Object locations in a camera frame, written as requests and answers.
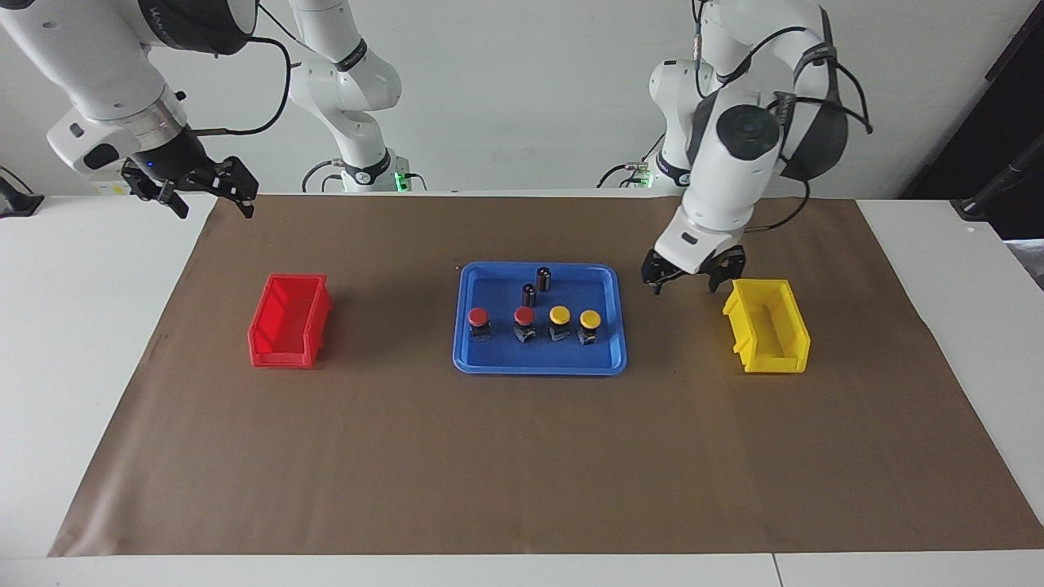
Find blue plastic tray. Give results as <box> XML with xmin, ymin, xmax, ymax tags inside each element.
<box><xmin>453</xmin><ymin>261</ymin><xmax>629</xmax><ymax>376</ymax></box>

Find yellow plastic bin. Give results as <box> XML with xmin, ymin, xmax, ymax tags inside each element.
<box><xmin>722</xmin><ymin>278</ymin><xmax>812</xmax><ymax>374</ymax></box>

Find red plastic bin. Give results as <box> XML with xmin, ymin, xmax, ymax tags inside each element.
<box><xmin>248</xmin><ymin>272</ymin><xmax>334</xmax><ymax>369</ymax></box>

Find brown table mat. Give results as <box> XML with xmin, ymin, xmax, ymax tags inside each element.
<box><xmin>49</xmin><ymin>194</ymin><xmax>1044</xmax><ymax>558</ymax></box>

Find black stand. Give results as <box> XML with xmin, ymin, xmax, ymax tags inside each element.
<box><xmin>950</xmin><ymin>135</ymin><xmax>1044</xmax><ymax>219</ymax></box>

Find black right base cable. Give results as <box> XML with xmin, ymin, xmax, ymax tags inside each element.
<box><xmin>302</xmin><ymin>159</ymin><xmax>343</xmax><ymax>194</ymax></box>

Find black base cable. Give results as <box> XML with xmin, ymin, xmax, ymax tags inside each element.
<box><xmin>597</xmin><ymin>130</ymin><xmax>666</xmax><ymax>190</ymax></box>
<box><xmin>302</xmin><ymin>159</ymin><xmax>343</xmax><ymax>194</ymax></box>

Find black left base cable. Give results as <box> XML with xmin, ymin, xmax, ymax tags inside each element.
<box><xmin>597</xmin><ymin>130</ymin><xmax>666</xmax><ymax>190</ymax></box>

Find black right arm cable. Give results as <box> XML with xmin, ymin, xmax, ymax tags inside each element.
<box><xmin>192</xmin><ymin>0</ymin><xmax>293</xmax><ymax>135</ymax></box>

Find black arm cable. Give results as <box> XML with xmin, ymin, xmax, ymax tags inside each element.
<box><xmin>693</xmin><ymin>0</ymin><xmax>874</xmax><ymax>233</ymax></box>
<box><xmin>192</xmin><ymin>0</ymin><xmax>293</xmax><ymax>135</ymax></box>

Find black clamp mount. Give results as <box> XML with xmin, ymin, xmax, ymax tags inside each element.
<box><xmin>0</xmin><ymin>167</ymin><xmax>46</xmax><ymax>218</ymax></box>

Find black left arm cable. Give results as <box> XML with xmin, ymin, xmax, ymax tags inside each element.
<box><xmin>693</xmin><ymin>0</ymin><xmax>874</xmax><ymax>233</ymax></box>

